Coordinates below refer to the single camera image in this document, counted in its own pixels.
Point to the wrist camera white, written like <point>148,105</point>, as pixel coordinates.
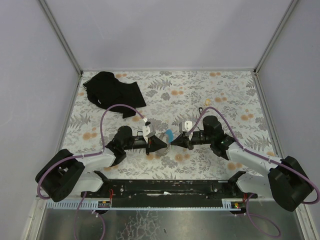
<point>185,126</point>
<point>148,130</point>

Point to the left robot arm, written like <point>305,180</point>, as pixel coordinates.
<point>67,174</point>

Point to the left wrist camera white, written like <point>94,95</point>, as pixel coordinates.
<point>148,130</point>

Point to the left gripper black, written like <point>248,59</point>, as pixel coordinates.
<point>149,144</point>

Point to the floral table mat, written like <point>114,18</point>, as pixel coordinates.
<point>172,97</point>

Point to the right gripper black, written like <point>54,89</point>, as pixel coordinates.
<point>186,141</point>

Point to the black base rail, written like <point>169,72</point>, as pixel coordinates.
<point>168,194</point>

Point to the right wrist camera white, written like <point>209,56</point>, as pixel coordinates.
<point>185,126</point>

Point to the black cloth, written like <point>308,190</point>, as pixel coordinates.
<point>105,90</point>

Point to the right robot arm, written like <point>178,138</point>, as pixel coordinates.
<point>284,180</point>

